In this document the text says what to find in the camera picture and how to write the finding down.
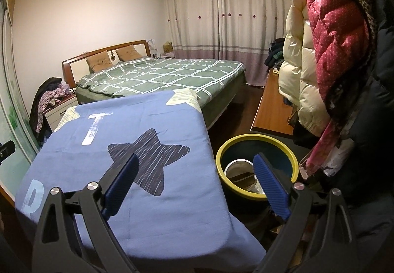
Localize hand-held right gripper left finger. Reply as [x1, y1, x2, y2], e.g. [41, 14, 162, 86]
[32, 153, 140, 273]

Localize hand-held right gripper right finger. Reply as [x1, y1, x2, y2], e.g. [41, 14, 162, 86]
[252, 152, 359, 273]

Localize white paper cup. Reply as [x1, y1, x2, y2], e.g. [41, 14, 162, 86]
[224, 160, 257, 194]

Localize dark bin with yellow rim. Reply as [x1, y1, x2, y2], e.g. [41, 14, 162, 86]
[215, 134, 299, 227]

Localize blue star-print blanket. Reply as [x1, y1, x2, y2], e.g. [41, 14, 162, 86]
[15, 89, 267, 264]

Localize sliding wardrobe door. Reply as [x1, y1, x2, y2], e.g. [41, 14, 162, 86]
[0, 0, 47, 181]

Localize white nightstand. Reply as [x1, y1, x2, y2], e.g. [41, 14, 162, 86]
[43, 98, 79, 134]

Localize pink scarf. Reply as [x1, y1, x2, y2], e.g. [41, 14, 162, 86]
[308, 121, 336, 172]

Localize pile of clothes on nightstand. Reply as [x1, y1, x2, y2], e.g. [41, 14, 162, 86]
[29, 77, 76, 141]

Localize white printed cloth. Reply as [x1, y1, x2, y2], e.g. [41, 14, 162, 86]
[323, 138, 351, 177]

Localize wooden bed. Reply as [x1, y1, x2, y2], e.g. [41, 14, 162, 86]
[62, 40, 247, 129]

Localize cream down jacket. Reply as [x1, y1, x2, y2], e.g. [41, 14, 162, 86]
[279, 0, 321, 137]

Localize green plaid duvet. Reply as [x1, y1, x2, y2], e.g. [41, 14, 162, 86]
[75, 57, 245, 98]

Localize brown face-print pillow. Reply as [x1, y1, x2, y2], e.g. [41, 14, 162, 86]
[115, 45, 144, 61]
[86, 51, 112, 72]

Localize pile of dark clothes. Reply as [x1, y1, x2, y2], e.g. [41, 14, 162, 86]
[263, 37, 288, 69]

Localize black jacket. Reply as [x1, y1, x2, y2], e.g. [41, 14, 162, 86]
[332, 0, 394, 206]

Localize red dotted down jacket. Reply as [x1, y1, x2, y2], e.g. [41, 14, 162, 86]
[303, 0, 370, 107]

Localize pink and white curtain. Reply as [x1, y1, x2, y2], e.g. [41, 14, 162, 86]
[162, 0, 293, 86]

